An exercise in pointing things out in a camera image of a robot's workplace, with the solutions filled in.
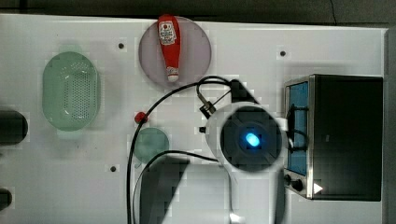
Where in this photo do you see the black object at lower-left edge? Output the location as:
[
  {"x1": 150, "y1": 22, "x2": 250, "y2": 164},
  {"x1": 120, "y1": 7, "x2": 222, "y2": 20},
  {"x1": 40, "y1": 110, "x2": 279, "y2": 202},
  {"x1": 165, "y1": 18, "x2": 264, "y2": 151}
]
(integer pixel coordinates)
[{"x1": 0, "y1": 189, "x2": 12, "y2": 211}]

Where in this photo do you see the round purple plate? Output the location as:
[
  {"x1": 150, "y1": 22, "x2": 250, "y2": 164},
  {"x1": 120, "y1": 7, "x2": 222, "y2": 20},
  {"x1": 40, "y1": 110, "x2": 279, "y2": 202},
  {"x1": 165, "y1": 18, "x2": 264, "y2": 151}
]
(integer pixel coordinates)
[{"x1": 138, "y1": 17, "x2": 211, "y2": 90}]

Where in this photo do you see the red plush ketchup bottle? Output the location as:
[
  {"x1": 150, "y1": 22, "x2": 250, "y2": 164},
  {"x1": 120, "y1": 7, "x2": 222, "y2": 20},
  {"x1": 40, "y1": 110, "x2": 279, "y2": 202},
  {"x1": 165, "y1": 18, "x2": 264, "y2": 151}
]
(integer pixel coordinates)
[{"x1": 157, "y1": 14, "x2": 181, "y2": 82}]

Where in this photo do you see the black toaster oven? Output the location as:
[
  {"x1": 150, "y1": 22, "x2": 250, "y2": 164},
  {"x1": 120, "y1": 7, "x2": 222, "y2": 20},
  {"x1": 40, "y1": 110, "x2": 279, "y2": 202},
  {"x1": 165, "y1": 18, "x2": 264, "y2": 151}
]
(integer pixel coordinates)
[{"x1": 284, "y1": 74, "x2": 384, "y2": 202}]

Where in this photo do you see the black cylinder at left edge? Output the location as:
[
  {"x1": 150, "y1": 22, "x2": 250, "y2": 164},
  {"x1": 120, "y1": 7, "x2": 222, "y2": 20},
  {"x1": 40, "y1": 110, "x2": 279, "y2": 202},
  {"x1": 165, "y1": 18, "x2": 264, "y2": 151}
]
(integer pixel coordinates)
[{"x1": 0, "y1": 110, "x2": 28, "y2": 146}]

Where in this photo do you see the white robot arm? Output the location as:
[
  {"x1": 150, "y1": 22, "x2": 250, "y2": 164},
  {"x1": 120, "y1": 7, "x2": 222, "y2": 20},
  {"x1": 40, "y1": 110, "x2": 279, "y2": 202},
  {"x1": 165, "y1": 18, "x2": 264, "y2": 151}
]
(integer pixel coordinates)
[{"x1": 205, "y1": 102, "x2": 286, "y2": 224}]

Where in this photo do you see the black cable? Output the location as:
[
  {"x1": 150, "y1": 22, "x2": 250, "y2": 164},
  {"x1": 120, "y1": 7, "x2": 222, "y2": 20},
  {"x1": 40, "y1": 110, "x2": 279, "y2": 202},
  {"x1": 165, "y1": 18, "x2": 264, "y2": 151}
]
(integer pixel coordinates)
[
  {"x1": 132, "y1": 149, "x2": 220, "y2": 224},
  {"x1": 125, "y1": 75, "x2": 233, "y2": 224}
]

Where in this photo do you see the small red toy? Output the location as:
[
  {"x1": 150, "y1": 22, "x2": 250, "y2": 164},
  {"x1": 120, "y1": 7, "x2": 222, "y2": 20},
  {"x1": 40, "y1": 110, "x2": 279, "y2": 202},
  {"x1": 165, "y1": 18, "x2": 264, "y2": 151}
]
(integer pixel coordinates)
[{"x1": 134, "y1": 112, "x2": 148, "y2": 124}]

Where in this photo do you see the green perforated colander basket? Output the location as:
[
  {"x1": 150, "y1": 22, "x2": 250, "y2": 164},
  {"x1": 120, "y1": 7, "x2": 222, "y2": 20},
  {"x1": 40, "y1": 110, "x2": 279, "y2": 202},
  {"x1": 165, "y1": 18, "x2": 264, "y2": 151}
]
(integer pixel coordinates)
[{"x1": 42, "y1": 51, "x2": 98, "y2": 132}]

